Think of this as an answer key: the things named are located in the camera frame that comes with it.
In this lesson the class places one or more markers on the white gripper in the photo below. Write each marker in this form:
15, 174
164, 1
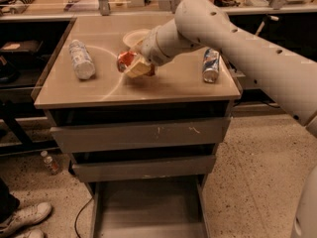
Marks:
148, 49

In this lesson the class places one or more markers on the red coke can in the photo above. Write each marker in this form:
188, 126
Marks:
124, 57

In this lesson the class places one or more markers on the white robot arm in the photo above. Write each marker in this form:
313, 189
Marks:
286, 77

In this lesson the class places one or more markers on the blue pepsi can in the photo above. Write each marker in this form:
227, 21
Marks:
210, 68

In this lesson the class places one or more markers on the grey drawer cabinet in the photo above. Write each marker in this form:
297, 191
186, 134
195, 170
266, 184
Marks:
176, 91

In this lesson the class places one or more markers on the grey top drawer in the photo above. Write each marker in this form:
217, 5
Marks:
140, 135

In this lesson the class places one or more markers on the grey middle drawer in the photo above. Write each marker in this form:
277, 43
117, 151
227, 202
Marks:
149, 169

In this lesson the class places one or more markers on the grey open bottom drawer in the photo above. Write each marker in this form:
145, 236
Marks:
149, 208

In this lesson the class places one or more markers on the white paper bowl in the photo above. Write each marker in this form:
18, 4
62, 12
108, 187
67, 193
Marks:
134, 37

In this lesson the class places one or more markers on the clear plastic water bottle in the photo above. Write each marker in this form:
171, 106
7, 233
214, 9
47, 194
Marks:
81, 60

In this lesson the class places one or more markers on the small bottle on floor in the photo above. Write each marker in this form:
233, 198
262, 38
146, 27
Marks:
50, 162

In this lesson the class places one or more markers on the white sneaker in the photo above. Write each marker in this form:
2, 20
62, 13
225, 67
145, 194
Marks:
27, 216
35, 233

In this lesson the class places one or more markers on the dark trouser leg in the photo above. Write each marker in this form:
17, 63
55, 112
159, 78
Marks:
8, 202

